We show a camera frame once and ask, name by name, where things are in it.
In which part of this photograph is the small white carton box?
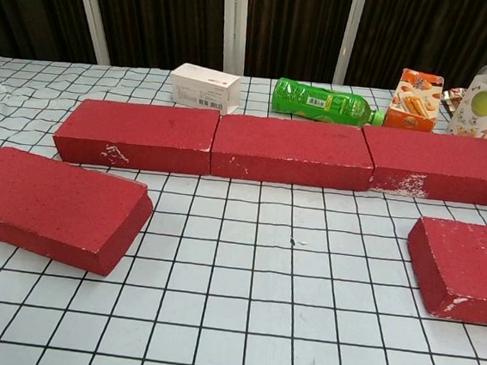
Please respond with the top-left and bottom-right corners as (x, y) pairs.
(166, 61), (243, 116)

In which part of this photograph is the green plastic drink bottle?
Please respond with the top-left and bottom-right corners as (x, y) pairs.
(269, 76), (388, 131)

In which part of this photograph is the white black grid tablecloth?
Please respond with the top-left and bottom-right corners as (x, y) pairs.
(0, 51), (487, 365)

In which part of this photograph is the orange snack box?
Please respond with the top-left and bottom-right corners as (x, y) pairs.
(381, 65), (447, 134)

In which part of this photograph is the black pleated backdrop curtain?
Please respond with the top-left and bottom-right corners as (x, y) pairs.
(0, 0), (487, 107)

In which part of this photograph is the shiny foil snack packet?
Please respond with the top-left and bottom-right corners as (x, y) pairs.
(435, 84), (487, 137)

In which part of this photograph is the white metal frame post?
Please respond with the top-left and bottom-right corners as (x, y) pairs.
(331, 0), (371, 88)
(213, 0), (252, 78)
(62, 0), (116, 67)

